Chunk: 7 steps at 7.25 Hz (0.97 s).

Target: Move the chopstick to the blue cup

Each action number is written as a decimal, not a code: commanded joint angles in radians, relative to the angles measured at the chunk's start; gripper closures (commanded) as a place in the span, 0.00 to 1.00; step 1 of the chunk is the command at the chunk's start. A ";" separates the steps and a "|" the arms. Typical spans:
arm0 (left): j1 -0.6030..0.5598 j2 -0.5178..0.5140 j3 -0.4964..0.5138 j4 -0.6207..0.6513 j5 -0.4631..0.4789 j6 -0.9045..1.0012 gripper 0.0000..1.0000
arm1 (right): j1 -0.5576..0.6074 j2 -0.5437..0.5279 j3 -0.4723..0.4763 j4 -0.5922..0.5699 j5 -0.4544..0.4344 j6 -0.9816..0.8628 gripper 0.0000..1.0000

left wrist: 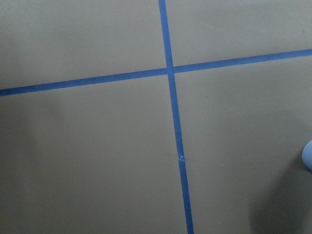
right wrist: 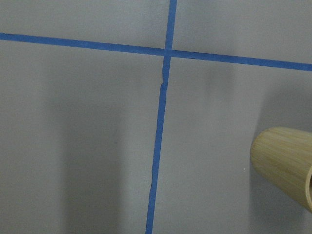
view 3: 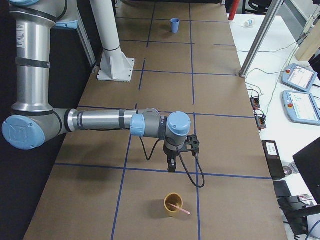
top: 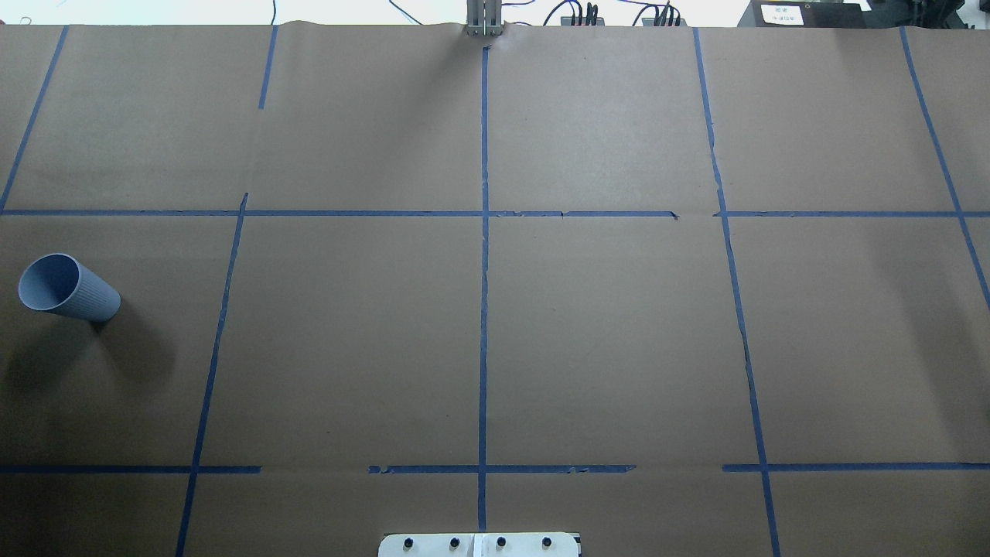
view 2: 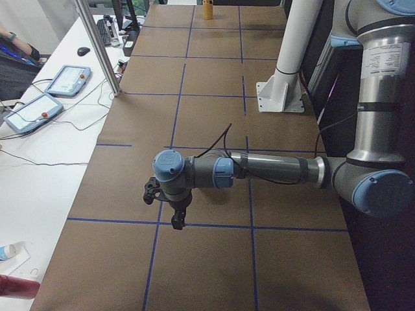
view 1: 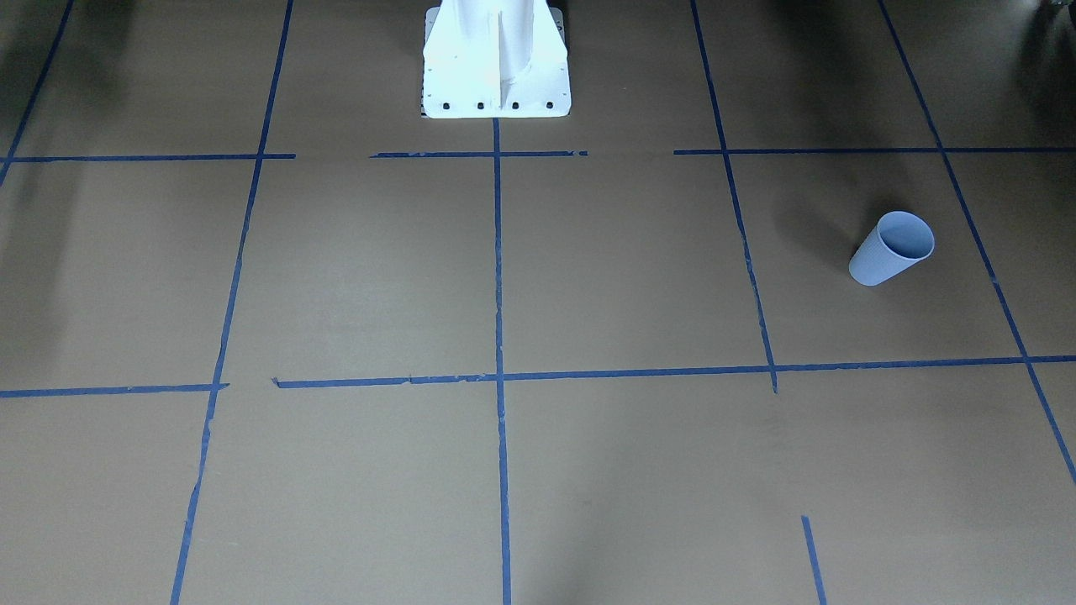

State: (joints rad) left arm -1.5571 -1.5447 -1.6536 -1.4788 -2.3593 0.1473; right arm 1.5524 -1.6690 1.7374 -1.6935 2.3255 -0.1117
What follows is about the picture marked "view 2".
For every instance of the far blue teach pendant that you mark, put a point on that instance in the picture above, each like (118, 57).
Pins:
(69, 81)

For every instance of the person forearm with watch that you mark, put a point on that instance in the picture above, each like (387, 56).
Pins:
(25, 47)

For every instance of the near blue teach pendant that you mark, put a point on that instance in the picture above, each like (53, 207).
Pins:
(34, 114)

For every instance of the black computer mouse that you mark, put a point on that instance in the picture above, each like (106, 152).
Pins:
(82, 51)

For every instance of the white mounting post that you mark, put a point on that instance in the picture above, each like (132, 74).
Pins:
(282, 91)

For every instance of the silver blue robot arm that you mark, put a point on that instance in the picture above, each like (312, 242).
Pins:
(370, 177)

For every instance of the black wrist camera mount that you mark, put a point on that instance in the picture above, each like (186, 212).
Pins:
(152, 191)

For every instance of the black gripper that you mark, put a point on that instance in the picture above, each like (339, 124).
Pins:
(179, 203)

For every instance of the red bottle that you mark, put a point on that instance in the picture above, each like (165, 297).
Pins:
(18, 288)

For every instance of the tan bamboo cup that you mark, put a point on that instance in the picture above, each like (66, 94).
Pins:
(207, 6)

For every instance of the black keyboard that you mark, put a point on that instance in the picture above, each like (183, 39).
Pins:
(104, 26)

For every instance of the white blue tube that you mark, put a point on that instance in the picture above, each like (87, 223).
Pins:
(7, 252)

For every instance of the blue teach pendant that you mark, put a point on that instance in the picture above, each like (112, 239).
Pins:
(69, 81)
(34, 114)

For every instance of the aluminium frame post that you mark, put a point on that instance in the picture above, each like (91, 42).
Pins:
(98, 46)

